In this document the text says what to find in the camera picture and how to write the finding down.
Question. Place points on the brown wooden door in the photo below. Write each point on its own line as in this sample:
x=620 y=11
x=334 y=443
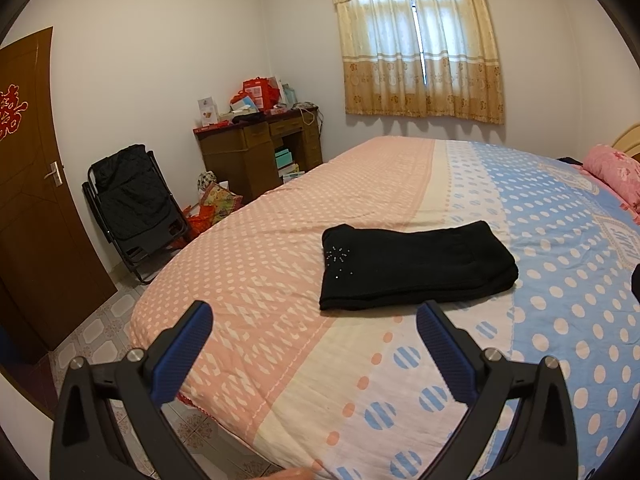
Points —
x=40 y=240

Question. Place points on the black folding chair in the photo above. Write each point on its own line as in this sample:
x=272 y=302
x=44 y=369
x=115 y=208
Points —
x=130 y=205

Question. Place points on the red gift bag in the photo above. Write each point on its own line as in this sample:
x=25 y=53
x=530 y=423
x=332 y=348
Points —
x=260 y=92

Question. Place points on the pink floral pillow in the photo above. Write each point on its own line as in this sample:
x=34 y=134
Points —
x=615 y=170

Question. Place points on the beige bed headboard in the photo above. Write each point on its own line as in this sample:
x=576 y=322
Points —
x=629 y=140

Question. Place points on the beige patterned curtain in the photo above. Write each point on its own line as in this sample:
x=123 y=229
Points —
x=415 y=35

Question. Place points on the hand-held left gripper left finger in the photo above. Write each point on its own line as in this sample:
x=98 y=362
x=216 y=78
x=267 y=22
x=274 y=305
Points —
x=180 y=355

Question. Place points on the teal box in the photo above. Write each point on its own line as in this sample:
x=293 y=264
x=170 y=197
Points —
x=283 y=159

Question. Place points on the pink and blue dotted quilt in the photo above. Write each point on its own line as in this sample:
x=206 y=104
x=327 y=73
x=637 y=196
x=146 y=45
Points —
x=280 y=240

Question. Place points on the white printed card box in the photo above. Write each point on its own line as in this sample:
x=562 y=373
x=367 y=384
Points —
x=207 y=111

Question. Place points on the colourful patterned bag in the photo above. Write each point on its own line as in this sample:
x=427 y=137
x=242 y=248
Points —
x=220 y=202

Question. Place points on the red paper door decoration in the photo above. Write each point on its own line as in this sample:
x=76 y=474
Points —
x=11 y=112

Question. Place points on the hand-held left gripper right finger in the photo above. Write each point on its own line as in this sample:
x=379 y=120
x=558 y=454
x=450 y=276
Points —
x=447 y=355

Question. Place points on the black pants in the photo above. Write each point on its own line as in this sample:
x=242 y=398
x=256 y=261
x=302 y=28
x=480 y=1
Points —
x=420 y=265

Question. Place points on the brown wooden desk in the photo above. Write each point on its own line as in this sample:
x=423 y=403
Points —
x=250 y=160

